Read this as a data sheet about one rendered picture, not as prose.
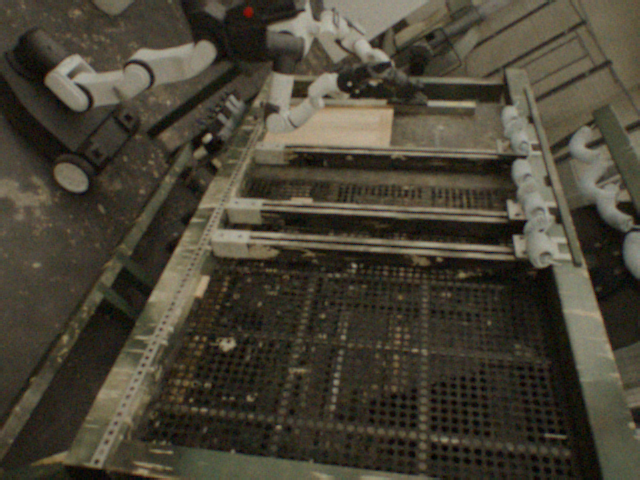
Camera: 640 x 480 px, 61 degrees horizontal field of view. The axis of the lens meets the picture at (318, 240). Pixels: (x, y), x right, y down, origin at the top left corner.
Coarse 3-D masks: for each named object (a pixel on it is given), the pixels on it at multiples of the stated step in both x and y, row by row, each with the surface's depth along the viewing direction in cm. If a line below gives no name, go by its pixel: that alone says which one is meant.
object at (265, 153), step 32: (512, 128) 207; (256, 160) 234; (288, 160) 231; (320, 160) 229; (352, 160) 226; (384, 160) 224; (416, 160) 221; (448, 160) 219; (480, 160) 217; (512, 160) 215
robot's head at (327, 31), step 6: (324, 12) 216; (330, 12) 215; (324, 18) 215; (330, 18) 215; (312, 24) 215; (318, 24) 216; (324, 24) 213; (330, 24) 212; (318, 30) 217; (324, 30) 211; (330, 30) 211; (336, 30) 214; (324, 36) 214; (330, 36) 214; (324, 42) 216; (330, 42) 216
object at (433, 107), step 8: (296, 104) 269; (328, 104) 266; (336, 104) 265; (344, 104) 265; (352, 104) 264; (360, 104) 263; (368, 104) 263; (376, 104) 262; (384, 104) 262; (432, 104) 259; (440, 104) 259; (408, 112) 262; (416, 112) 261; (424, 112) 261; (432, 112) 260; (440, 112) 259; (448, 112) 259; (456, 112) 258; (464, 112) 257; (472, 112) 257
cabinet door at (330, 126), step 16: (320, 112) 264; (336, 112) 263; (352, 112) 262; (368, 112) 261; (384, 112) 260; (304, 128) 253; (320, 128) 252; (336, 128) 251; (352, 128) 250; (368, 128) 250; (384, 128) 248; (336, 144) 241; (352, 144) 240; (368, 144) 239; (384, 144) 238
